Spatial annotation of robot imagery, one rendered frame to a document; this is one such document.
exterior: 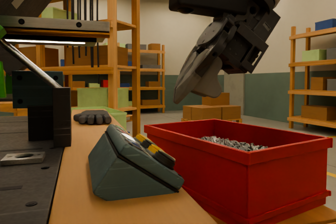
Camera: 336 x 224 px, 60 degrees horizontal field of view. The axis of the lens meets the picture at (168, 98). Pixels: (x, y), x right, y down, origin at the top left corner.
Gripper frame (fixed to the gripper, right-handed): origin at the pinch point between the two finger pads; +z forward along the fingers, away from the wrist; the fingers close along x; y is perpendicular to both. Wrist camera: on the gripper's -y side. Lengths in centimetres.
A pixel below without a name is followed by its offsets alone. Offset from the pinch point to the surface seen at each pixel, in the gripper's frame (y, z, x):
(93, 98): 12, 13, 278
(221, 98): 286, -150, 592
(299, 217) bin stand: 27.6, 5.2, -4.2
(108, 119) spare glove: 0.0, 10.6, 39.4
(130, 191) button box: -2.2, 13.0, -12.8
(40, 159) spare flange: -10.6, 19.0, 4.0
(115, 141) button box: -5.5, 10.0, -8.2
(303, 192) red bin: 27.1, 1.3, -3.1
